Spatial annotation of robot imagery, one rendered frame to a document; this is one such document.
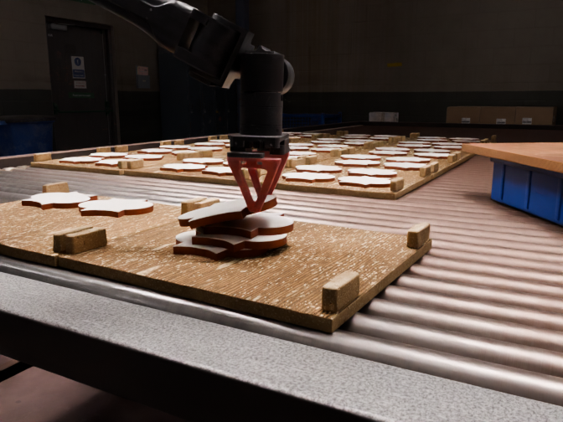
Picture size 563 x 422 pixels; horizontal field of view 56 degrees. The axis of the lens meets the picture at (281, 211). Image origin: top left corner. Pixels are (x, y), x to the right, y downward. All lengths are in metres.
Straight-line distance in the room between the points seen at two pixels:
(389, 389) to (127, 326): 0.27
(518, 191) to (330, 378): 0.79
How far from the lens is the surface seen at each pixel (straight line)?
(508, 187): 1.22
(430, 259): 0.79
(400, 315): 0.60
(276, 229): 0.73
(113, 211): 0.99
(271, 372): 0.47
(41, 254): 0.80
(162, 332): 0.56
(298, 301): 0.56
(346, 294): 0.55
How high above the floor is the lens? 1.14
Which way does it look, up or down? 12 degrees down
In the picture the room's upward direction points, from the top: straight up
